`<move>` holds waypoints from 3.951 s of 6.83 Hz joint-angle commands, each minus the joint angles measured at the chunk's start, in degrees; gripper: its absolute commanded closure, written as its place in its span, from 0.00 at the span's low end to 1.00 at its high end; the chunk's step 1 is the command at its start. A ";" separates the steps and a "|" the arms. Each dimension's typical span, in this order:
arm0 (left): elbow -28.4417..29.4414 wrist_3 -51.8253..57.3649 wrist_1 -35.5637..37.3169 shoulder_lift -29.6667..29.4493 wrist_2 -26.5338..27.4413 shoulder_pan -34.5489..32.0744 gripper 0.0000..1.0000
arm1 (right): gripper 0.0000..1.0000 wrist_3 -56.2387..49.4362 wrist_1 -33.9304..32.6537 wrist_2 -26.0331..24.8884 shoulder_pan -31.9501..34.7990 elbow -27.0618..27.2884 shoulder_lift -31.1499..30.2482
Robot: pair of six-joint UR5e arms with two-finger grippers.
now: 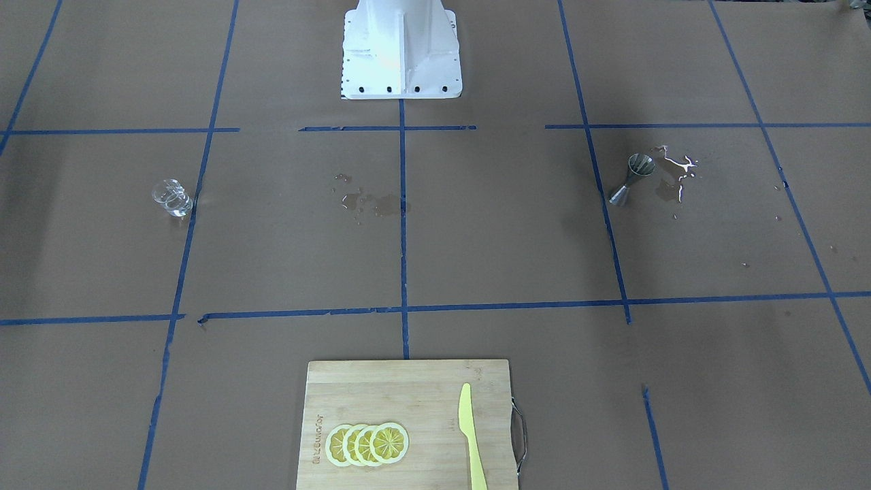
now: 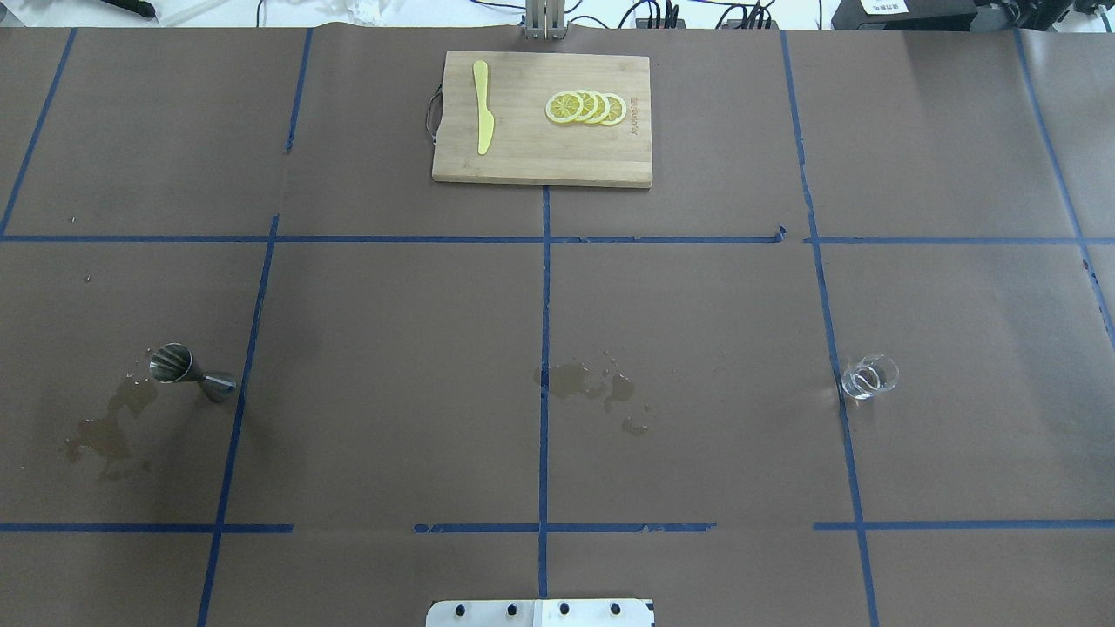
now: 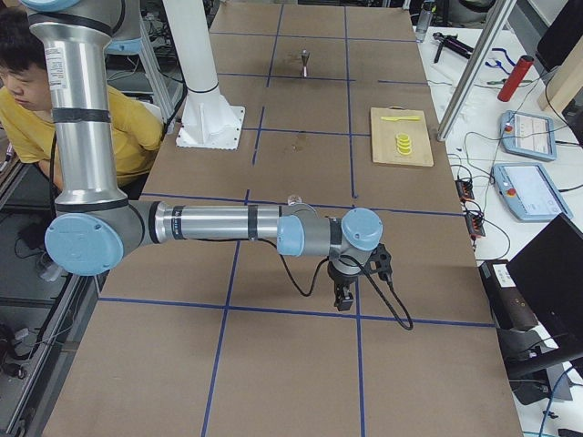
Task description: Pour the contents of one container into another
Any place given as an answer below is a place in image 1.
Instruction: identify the steel jigger measuring cup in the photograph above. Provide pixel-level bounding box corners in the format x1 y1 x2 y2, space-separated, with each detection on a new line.
607 153 657 207

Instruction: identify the clear glass shaker cup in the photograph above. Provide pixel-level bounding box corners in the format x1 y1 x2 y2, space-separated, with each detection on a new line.
150 179 194 218

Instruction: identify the bamboo cutting board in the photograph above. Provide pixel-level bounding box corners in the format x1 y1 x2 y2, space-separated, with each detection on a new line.
295 359 519 489

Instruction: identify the lemon slice top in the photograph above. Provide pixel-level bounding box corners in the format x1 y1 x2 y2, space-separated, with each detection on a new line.
369 422 410 464

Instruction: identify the yellow plastic knife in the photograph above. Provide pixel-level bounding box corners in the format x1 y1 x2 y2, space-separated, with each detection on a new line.
458 382 488 489

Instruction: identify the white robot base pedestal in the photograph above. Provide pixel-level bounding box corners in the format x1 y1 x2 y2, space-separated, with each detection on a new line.
340 1 463 100

